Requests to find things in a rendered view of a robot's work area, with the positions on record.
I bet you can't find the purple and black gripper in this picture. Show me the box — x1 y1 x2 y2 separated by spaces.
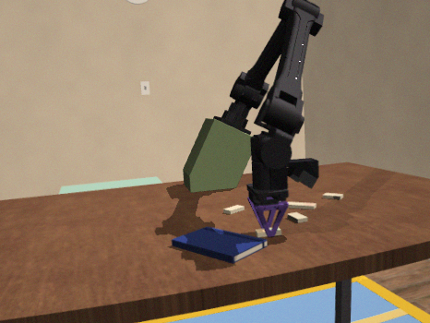
247 161 289 237

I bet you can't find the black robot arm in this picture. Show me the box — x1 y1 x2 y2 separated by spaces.
213 0 324 190

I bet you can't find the blue notebook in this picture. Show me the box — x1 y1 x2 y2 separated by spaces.
172 227 268 263

